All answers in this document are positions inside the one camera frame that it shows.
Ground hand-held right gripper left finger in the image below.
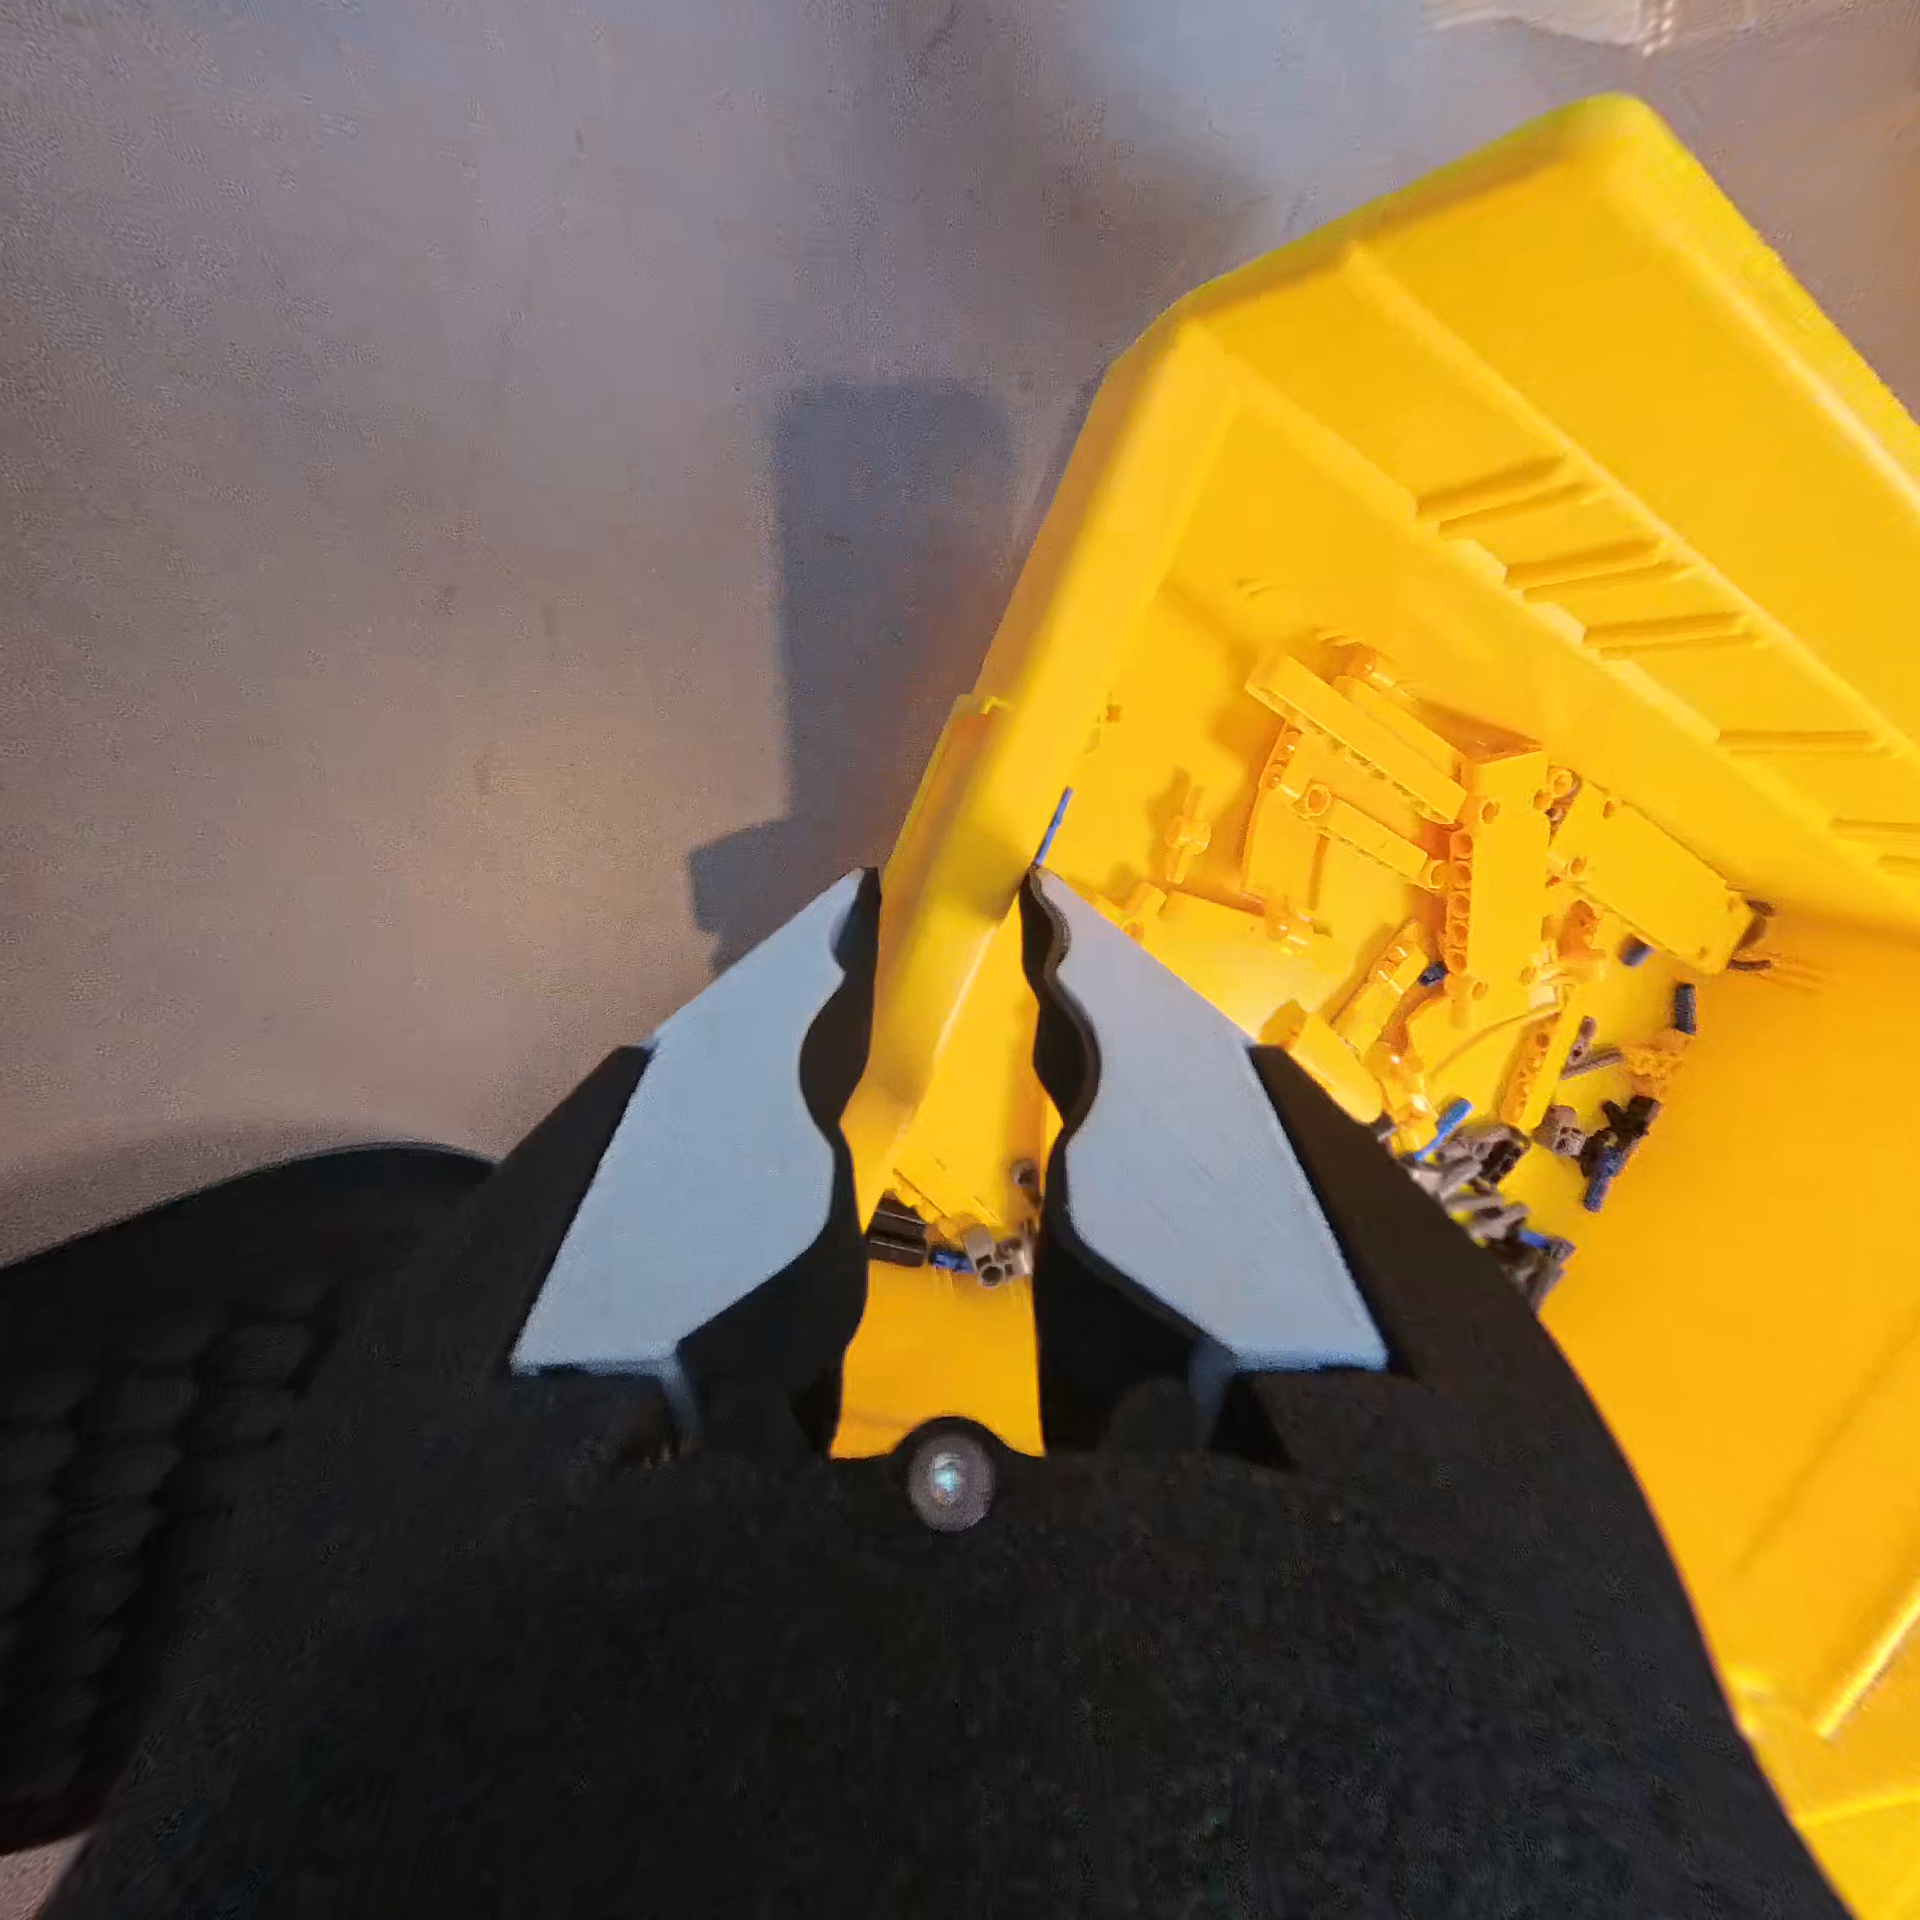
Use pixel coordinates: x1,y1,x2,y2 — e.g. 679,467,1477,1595
510,871,882,1410

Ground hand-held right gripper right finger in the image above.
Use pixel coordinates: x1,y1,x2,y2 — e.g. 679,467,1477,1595
1022,871,1392,1410

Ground pile of toy bricks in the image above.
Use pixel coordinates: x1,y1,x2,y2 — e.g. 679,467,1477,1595
865,642,1825,1301

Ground yellow bin with bricks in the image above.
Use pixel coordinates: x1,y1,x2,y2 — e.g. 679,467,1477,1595
829,92,1920,1920

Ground grey desk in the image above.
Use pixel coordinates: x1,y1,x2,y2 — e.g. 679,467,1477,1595
0,0,1920,1410

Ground black wrist rest pad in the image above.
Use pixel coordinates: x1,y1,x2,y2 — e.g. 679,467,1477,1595
0,1141,500,1853

